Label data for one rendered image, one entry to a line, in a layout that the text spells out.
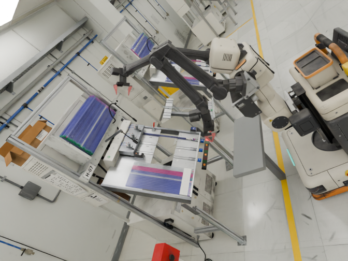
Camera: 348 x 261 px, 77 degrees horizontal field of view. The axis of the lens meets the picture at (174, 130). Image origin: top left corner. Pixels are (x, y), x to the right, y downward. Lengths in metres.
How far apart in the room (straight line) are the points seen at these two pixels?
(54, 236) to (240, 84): 2.74
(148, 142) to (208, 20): 4.53
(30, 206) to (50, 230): 0.37
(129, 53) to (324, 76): 2.03
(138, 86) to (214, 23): 3.67
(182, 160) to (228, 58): 0.96
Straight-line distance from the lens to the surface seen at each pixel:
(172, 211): 1.99
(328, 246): 1.95
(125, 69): 1.81
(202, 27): 6.18
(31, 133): 2.13
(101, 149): 1.92
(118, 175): 1.88
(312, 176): 1.84
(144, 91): 2.90
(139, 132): 2.06
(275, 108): 1.53
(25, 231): 3.15
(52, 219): 3.23
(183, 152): 1.95
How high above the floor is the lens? 1.78
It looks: 25 degrees down
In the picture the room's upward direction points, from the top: 50 degrees counter-clockwise
